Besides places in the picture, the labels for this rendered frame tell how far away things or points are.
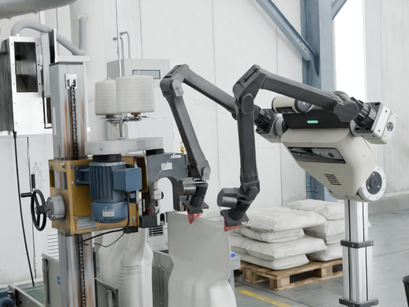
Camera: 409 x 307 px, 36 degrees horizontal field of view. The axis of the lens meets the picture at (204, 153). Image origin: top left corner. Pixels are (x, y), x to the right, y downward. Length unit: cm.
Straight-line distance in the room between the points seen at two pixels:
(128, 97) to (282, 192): 608
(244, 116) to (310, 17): 678
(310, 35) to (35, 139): 458
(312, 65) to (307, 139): 610
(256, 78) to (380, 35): 793
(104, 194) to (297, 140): 82
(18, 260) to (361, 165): 367
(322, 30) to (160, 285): 553
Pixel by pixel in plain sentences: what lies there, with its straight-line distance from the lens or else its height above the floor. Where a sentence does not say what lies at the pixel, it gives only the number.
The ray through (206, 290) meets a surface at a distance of 261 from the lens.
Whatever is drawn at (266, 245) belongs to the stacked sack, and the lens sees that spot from 561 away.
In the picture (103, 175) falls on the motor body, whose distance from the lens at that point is 260.
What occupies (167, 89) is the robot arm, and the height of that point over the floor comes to 162.
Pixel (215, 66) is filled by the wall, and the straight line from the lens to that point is 795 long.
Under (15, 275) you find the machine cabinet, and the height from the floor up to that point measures 26.
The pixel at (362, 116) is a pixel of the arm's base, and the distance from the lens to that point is 233.
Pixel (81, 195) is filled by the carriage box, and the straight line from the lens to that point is 276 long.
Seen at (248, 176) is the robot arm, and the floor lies 128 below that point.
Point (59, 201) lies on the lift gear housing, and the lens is 278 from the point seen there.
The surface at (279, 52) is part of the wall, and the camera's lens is 857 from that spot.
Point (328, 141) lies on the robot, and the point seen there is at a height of 138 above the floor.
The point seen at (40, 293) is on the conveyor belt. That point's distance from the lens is 446.
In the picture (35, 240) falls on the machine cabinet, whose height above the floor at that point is 52.
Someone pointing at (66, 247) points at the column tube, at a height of 96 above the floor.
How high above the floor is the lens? 149
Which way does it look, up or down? 3 degrees down
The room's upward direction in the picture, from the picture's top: 2 degrees counter-clockwise
